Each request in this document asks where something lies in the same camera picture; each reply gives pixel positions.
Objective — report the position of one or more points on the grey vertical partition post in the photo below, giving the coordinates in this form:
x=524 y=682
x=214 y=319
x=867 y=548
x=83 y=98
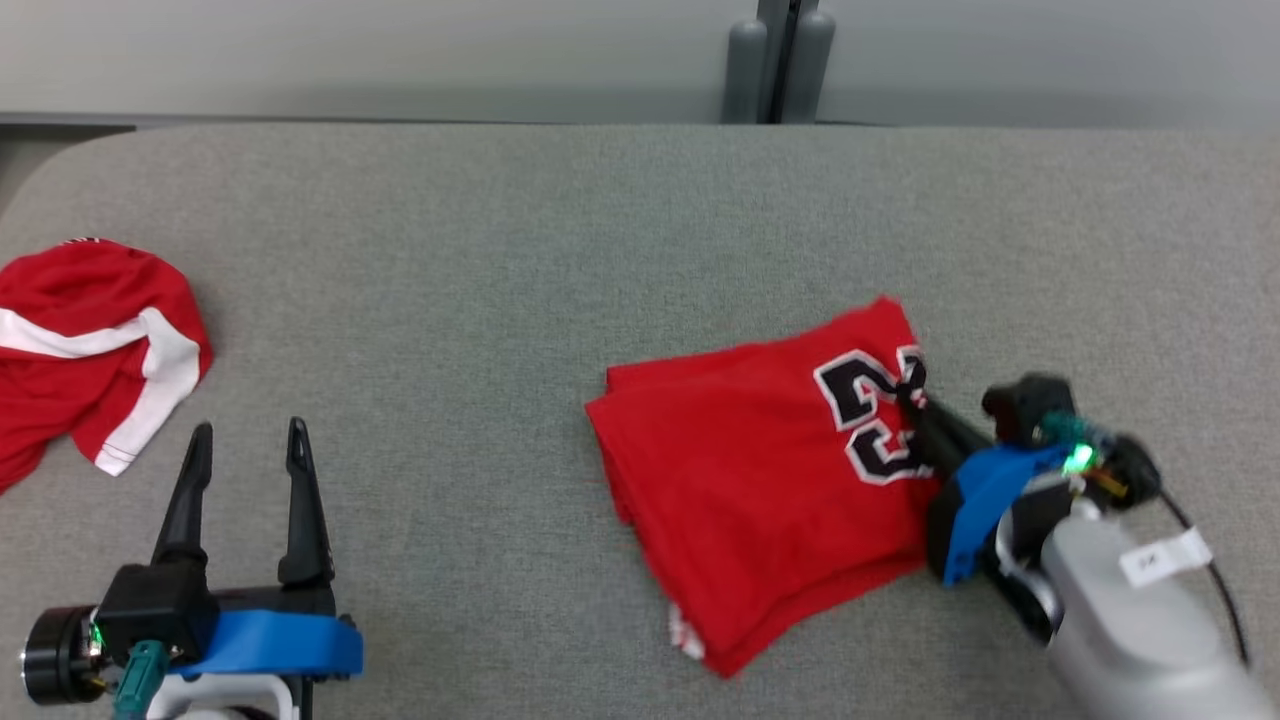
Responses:
x=780 y=60

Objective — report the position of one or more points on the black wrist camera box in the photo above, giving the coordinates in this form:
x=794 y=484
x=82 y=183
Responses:
x=1025 y=405
x=155 y=605

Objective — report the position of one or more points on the grey wall baseboard strip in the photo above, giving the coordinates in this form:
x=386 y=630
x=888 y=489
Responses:
x=60 y=122

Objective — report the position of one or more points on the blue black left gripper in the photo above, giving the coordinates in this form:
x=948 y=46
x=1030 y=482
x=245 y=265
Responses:
x=280 y=645

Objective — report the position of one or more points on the white paper label tag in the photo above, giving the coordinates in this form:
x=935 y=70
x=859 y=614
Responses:
x=1165 y=558

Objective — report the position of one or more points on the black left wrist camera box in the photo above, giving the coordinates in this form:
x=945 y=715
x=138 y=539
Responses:
x=155 y=605

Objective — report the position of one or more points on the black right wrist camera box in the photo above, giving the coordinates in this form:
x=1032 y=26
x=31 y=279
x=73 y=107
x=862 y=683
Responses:
x=1025 y=405

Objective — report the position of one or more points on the red shorts with white stripes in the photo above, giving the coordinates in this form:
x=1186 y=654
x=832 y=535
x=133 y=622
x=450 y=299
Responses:
x=70 y=300

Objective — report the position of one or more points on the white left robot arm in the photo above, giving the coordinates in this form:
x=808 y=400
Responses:
x=220 y=700

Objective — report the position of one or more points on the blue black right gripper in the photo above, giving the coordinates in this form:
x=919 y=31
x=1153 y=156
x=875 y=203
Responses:
x=985 y=500

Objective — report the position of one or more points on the red jersey shirt number 23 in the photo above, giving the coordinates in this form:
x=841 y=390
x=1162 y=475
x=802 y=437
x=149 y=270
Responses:
x=760 y=480

